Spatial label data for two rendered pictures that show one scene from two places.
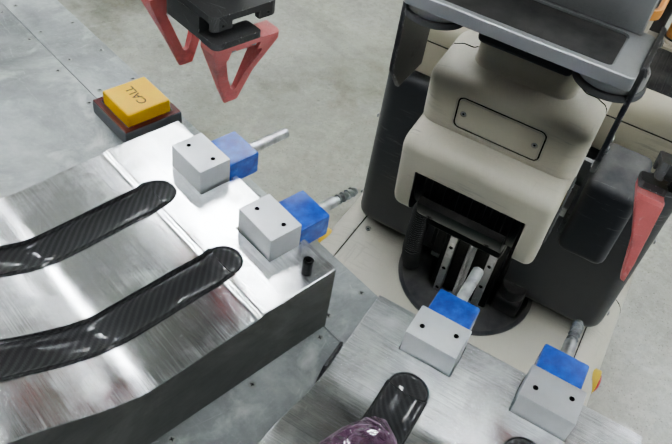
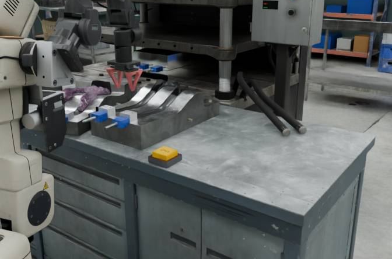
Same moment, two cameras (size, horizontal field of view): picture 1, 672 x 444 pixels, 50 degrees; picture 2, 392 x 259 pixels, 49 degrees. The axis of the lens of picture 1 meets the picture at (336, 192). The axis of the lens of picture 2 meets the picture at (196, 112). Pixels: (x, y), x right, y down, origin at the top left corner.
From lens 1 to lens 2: 2.01 m
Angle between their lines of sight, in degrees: 119
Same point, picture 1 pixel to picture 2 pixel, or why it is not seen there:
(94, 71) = (193, 170)
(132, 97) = (165, 149)
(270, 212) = (107, 107)
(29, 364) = (148, 96)
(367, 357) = (82, 116)
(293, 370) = not seen: hidden behind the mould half
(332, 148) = not seen: outside the picture
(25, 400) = (144, 91)
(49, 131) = (192, 153)
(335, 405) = (90, 109)
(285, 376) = not seen: hidden behind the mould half
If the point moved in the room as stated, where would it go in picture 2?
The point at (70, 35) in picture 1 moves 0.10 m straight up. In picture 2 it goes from (216, 180) to (216, 149)
